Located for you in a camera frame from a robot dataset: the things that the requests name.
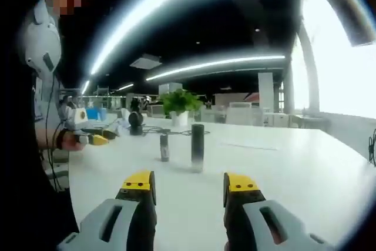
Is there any white table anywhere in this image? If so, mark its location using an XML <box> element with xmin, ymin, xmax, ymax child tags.
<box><xmin>67</xmin><ymin>115</ymin><xmax>376</xmax><ymax>251</ymax></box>

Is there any ceiling air vent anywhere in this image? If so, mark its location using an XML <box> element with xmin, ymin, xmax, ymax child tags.
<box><xmin>129</xmin><ymin>53</ymin><xmax>163</xmax><ymax>69</ymax></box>

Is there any long ceiling light strip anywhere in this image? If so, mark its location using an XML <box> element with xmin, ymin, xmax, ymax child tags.
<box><xmin>146</xmin><ymin>55</ymin><xmax>286</xmax><ymax>82</ymax></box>
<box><xmin>89</xmin><ymin>0</ymin><xmax>294</xmax><ymax>76</ymax></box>

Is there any person's left hand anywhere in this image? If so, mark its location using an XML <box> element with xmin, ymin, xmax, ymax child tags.
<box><xmin>57</xmin><ymin>129</ymin><xmax>86</xmax><ymax>152</ymax></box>

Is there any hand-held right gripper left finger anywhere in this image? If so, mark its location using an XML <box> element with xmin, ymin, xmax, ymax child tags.
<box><xmin>57</xmin><ymin>170</ymin><xmax>156</xmax><ymax>251</ymax></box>

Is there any tall dark cosmetic bottle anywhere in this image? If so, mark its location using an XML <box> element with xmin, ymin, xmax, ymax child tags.
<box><xmin>190</xmin><ymin>123</ymin><xmax>205</xmax><ymax>174</ymax></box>

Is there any white plastic bag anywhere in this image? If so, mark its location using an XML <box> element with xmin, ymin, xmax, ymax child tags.
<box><xmin>113</xmin><ymin>108</ymin><xmax>130</xmax><ymax>134</ymax></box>

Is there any green plant in white pot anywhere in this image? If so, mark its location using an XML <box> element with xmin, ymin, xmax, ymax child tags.
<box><xmin>158</xmin><ymin>88</ymin><xmax>204</xmax><ymax>127</ymax></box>

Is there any black wire frame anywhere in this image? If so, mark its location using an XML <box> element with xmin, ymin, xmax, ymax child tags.
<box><xmin>368</xmin><ymin>129</ymin><xmax>376</xmax><ymax>167</ymax></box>

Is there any black power cable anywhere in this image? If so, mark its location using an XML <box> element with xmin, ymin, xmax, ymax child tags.
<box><xmin>142</xmin><ymin>126</ymin><xmax>211</xmax><ymax>136</ymax></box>

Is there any white worn chest device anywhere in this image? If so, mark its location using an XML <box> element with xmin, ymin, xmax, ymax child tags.
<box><xmin>22</xmin><ymin>0</ymin><xmax>63</xmax><ymax>77</ymax></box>

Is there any black round webcam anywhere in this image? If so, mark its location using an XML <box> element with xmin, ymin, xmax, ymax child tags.
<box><xmin>128</xmin><ymin>111</ymin><xmax>145</xmax><ymax>136</ymax></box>

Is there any blue box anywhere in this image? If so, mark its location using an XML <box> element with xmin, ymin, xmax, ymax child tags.
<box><xmin>86</xmin><ymin>108</ymin><xmax>107</xmax><ymax>121</ymax></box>

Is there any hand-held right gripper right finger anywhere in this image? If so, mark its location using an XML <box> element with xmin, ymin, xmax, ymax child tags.
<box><xmin>223</xmin><ymin>172</ymin><xmax>334</xmax><ymax>251</ymax></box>

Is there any thin black device cable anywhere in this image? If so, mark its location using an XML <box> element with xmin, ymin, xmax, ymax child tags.
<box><xmin>45</xmin><ymin>71</ymin><xmax>65</xmax><ymax>193</ymax></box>

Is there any small labelled cosmetic bottle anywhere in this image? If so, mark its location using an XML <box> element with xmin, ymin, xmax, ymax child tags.
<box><xmin>159</xmin><ymin>133</ymin><xmax>171</xmax><ymax>163</ymax></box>

